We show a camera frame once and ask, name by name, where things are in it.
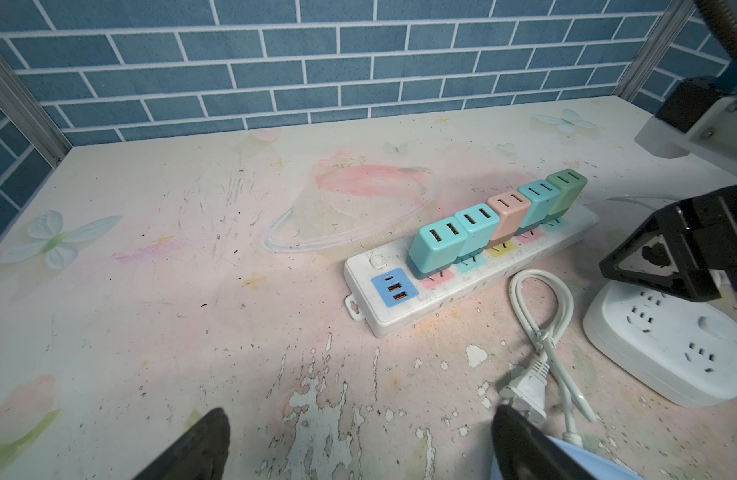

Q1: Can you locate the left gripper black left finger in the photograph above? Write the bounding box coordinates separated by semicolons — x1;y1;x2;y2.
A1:
134;407;230;480

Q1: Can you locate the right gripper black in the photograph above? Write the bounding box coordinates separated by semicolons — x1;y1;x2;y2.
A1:
600;185;737;302

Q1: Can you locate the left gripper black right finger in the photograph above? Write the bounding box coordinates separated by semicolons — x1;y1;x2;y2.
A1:
491;405;594;480

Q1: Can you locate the green plug adapter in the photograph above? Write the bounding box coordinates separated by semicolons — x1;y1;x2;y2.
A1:
547;168;588;221

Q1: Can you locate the teal plug adapter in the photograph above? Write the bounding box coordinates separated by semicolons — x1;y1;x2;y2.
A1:
454;203;500;260
518;180;560;230
408;217;469;279

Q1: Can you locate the pink plug adapter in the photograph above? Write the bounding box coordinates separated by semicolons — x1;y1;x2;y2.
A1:
487;190;532;243

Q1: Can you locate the teal plug adapter top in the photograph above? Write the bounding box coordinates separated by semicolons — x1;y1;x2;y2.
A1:
408;217;469;279

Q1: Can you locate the white square power socket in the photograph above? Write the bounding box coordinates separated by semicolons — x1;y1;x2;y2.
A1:
583;281;737;408

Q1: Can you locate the white long power strip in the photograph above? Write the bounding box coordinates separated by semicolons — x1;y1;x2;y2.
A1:
344;205;599;338

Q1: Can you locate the white bundled cable with plug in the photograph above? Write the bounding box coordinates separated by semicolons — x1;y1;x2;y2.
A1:
499;268;598;448

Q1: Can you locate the white power strip cable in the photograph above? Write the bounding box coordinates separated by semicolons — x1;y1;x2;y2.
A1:
601;194;682;211

